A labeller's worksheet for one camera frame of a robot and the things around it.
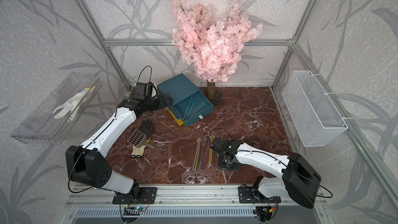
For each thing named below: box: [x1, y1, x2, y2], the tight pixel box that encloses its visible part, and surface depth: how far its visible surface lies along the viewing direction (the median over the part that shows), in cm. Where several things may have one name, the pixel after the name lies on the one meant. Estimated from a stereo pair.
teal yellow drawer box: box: [157, 73, 214, 128], surface depth 93 cm
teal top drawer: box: [173, 90, 214, 128], surface depth 88 cm
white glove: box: [52, 86, 97, 122], surface depth 68 cm
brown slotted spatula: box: [126, 129, 158, 151], surface depth 91 cm
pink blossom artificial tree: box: [171, 0, 263, 100], surface depth 72 cm
